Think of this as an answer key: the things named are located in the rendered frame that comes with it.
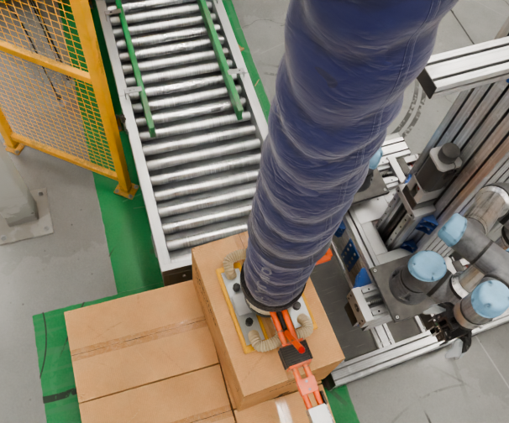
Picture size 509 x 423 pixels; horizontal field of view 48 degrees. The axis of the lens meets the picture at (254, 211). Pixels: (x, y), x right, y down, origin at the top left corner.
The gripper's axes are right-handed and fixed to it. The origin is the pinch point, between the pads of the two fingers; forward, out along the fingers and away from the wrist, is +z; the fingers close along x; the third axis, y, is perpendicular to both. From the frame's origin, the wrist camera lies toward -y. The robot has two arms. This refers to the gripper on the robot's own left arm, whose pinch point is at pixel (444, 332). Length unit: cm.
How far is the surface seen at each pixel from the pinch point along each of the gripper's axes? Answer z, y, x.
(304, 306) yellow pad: 55, 20, -32
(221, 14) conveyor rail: 92, -11, -216
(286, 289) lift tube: 14.6, 33.2, -29.7
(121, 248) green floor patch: 152, 80, -120
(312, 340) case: 58, 21, -20
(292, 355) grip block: 43, 33, -15
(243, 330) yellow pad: 55, 44, -31
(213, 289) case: 57, 49, -50
